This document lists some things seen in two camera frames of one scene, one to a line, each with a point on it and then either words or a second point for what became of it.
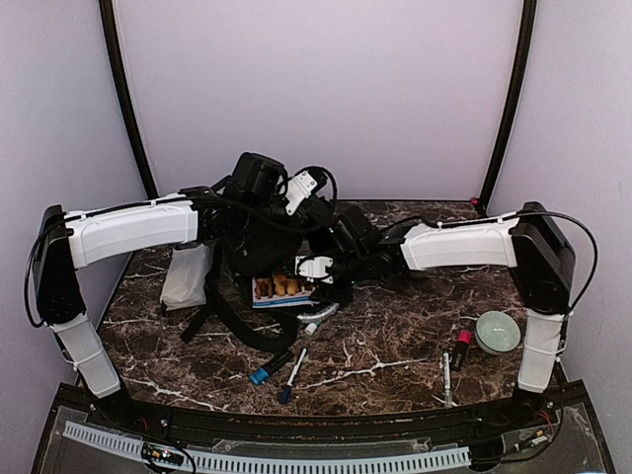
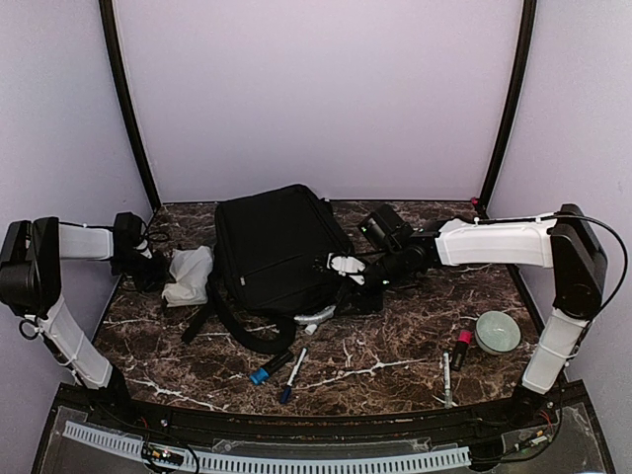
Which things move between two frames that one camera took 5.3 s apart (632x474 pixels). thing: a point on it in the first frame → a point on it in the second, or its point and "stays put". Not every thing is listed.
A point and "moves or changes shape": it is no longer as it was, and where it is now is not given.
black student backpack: (236, 258) moves or changes shape
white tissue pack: (185, 282) stays put
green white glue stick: (311, 328) stays put
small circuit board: (155, 453) stays put
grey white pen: (447, 380) stays put
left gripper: (302, 218) → (162, 276)
